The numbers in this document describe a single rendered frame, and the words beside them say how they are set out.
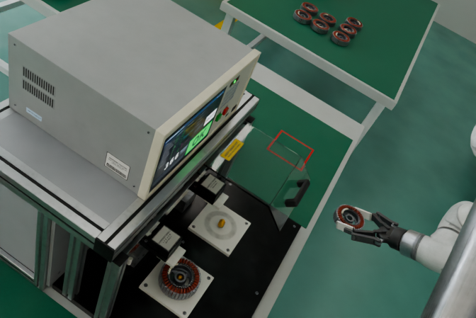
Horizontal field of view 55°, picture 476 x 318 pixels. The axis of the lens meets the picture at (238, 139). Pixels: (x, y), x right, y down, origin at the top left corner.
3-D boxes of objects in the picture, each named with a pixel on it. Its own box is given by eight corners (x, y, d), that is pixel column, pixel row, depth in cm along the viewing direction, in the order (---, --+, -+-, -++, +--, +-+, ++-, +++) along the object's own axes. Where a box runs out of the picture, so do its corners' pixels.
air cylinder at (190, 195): (194, 199, 148) (199, 188, 144) (182, 213, 142) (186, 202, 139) (181, 190, 148) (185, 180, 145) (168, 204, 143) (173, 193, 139)
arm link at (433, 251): (414, 270, 148) (431, 243, 155) (464, 292, 138) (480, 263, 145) (414, 247, 142) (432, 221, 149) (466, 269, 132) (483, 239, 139)
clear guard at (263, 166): (309, 180, 137) (318, 167, 133) (279, 231, 119) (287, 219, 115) (219, 122, 141) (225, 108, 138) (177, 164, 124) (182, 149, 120)
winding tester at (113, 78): (236, 110, 131) (261, 52, 117) (144, 201, 98) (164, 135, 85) (127, 42, 136) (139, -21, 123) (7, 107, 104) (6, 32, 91)
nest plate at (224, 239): (249, 225, 148) (251, 223, 147) (228, 257, 136) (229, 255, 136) (211, 200, 150) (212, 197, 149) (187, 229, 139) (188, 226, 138)
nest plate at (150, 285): (212, 279, 130) (214, 277, 129) (184, 321, 119) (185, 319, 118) (170, 249, 132) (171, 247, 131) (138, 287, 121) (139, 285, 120)
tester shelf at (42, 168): (255, 109, 141) (260, 98, 138) (110, 263, 91) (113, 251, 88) (141, 38, 148) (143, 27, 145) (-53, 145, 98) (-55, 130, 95)
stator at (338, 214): (365, 226, 167) (370, 220, 165) (350, 240, 160) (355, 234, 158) (343, 205, 172) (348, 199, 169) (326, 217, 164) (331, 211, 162)
